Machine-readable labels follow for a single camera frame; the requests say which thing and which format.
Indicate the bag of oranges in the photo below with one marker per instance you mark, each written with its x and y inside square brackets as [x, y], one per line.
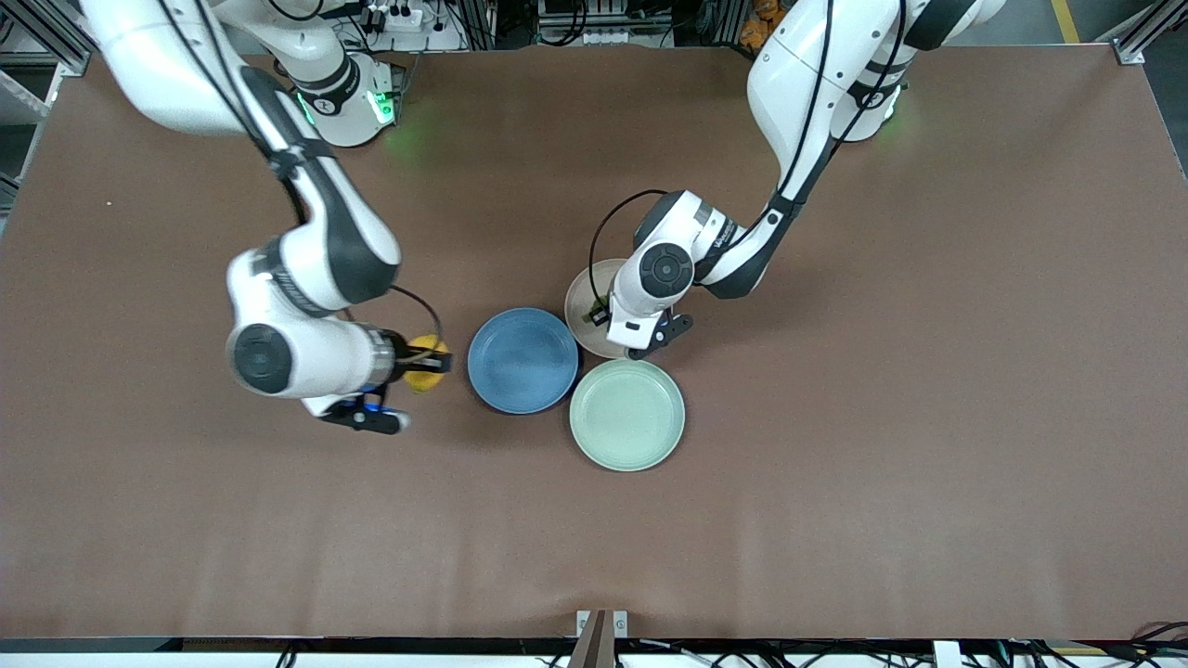
[759, 28]

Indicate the brown table cover sheet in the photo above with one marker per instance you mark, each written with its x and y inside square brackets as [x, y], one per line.
[882, 417]

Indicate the light green plate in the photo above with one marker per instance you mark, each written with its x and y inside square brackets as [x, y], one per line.
[627, 416]

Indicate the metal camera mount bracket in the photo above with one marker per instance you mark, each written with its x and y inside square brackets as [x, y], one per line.
[600, 640]

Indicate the white power strip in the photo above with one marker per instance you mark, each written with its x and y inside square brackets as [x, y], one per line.
[394, 17]

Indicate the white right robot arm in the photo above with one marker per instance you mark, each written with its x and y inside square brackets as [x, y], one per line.
[316, 241]

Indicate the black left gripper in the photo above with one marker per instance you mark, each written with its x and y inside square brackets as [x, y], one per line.
[599, 314]

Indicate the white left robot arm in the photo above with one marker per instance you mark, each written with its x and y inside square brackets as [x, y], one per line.
[798, 83]

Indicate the yellow lemon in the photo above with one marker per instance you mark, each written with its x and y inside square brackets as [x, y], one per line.
[425, 380]

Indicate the aluminium frame profile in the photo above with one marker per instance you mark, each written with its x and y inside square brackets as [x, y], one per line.
[1146, 32]
[60, 42]

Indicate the blue plate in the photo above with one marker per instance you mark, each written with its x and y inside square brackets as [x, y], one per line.
[522, 362]

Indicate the beige plate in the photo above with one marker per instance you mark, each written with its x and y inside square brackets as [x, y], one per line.
[583, 329]

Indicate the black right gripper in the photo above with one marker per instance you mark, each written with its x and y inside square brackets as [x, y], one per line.
[406, 357]

